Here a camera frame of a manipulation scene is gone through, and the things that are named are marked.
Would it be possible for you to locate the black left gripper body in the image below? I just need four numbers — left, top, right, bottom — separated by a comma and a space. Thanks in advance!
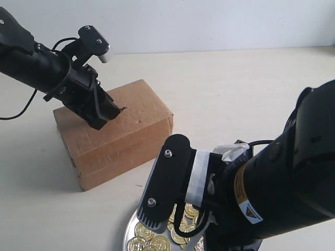
44, 64, 106, 130

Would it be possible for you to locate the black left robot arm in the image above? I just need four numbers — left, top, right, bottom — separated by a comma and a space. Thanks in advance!
1, 7, 122, 130

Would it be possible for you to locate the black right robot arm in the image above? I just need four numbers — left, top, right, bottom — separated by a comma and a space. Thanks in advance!
205, 81, 334, 250

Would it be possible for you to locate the brown cardboard slot box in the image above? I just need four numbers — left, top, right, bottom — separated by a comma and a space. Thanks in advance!
53, 79, 173, 191

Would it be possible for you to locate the white tape wrap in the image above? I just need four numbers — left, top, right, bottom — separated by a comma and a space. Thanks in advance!
185, 150, 210, 208

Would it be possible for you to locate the gold coin left side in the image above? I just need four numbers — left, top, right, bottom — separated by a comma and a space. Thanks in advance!
135, 222, 155, 241

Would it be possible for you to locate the gold coin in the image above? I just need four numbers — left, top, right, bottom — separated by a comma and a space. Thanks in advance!
135, 222, 155, 241
184, 203, 199, 219
127, 236, 148, 251
150, 235, 171, 251

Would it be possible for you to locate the gold coin upper right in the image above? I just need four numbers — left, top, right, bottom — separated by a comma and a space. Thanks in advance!
184, 203, 199, 219

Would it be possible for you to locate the round silver metal plate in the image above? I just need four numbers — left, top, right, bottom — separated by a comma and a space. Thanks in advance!
122, 205, 208, 250

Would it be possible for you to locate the gold coin bottom middle left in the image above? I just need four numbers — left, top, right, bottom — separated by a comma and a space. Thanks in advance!
150, 235, 171, 251

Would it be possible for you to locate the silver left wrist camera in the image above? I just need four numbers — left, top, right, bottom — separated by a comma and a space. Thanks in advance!
78, 25, 113, 63

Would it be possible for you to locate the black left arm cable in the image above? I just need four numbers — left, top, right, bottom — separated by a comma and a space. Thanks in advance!
0, 88, 37, 121

